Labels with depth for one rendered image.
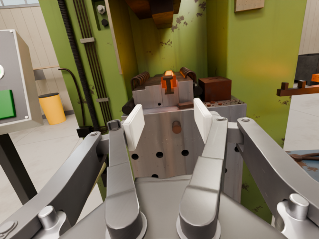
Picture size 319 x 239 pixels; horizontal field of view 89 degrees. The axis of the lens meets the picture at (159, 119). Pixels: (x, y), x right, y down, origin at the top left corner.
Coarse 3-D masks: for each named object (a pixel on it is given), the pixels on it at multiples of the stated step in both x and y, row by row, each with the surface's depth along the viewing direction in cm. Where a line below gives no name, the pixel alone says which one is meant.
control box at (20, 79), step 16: (0, 32) 46; (16, 32) 47; (0, 48) 45; (16, 48) 46; (0, 64) 44; (16, 64) 45; (0, 80) 43; (16, 80) 44; (32, 80) 50; (16, 96) 43; (32, 96) 47; (16, 112) 42; (32, 112) 44; (0, 128) 42; (16, 128) 45
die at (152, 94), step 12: (144, 84) 65; (156, 84) 54; (180, 84) 52; (192, 84) 52; (144, 96) 54; (156, 96) 54; (168, 96) 54; (180, 96) 53; (192, 96) 53; (144, 108) 56
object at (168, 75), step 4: (168, 72) 74; (164, 76) 47; (168, 76) 45; (172, 76) 44; (164, 80) 43; (168, 80) 43; (172, 80) 50; (164, 84) 51; (168, 84) 43; (172, 84) 51; (176, 84) 51; (168, 88) 43; (172, 88) 49; (168, 92) 44; (172, 92) 44
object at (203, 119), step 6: (198, 102) 19; (198, 108) 17; (204, 108) 17; (198, 114) 18; (204, 114) 15; (210, 114) 15; (198, 120) 18; (204, 120) 15; (210, 120) 15; (198, 126) 19; (204, 126) 15; (210, 126) 15; (204, 132) 15; (204, 138) 15
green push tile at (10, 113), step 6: (6, 90) 42; (0, 96) 41; (6, 96) 42; (12, 96) 43; (0, 102) 41; (6, 102) 41; (12, 102) 42; (0, 108) 41; (6, 108) 41; (12, 108) 42; (0, 114) 40; (6, 114) 41; (12, 114) 41
